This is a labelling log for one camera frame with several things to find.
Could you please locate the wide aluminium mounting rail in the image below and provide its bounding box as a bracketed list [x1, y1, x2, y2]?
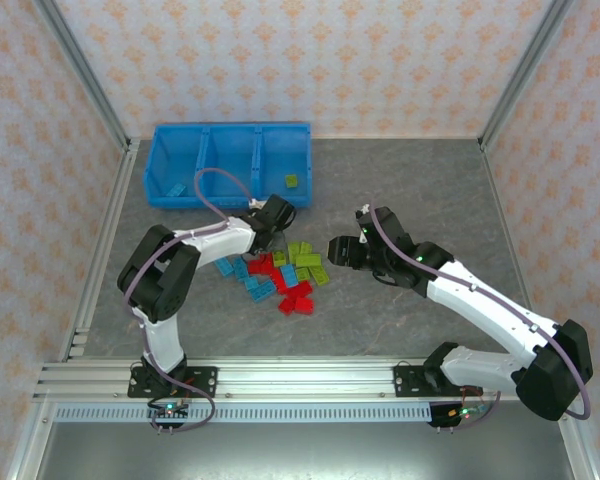
[32, 356, 579, 403]

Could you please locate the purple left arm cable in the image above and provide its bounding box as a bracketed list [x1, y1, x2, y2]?
[123, 168, 257, 434]

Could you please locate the controller board with LEDs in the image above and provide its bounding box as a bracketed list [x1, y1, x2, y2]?
[427, 401, 487, 430]
[147, 399, 192, 432]

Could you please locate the aluminium side rail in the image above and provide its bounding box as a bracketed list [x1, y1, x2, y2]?
[478, 138, 536, 311]
[59, 138, 142, 362]

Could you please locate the blue three-compartment plastic bin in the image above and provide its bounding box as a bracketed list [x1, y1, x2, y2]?
[143, 121, 315, 210]

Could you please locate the aluminium frame post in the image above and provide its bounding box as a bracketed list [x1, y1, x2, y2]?
[478, 0, 576, 149]
[32, 0, 134, 149]

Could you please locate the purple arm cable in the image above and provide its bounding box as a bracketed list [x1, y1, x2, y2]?
[362, 202, 595, 432]
[123, 168, 257, 434]

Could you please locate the grey metal lower panel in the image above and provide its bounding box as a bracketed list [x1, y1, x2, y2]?
[34, 422, 581, 480]

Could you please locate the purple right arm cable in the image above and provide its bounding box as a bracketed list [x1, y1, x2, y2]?
[362, 202, 595, 432]

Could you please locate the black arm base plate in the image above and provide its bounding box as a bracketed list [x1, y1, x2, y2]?
[393, 364, 484, 400]
[127, 366, 219, 399]

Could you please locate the aluminium lower frame rail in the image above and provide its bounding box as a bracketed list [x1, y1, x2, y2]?
[553, 399, 600, 480]
[4, 399, 56, 480]

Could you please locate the grey slotted cable duct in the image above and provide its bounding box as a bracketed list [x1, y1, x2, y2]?
[53, 404, 435, 425]

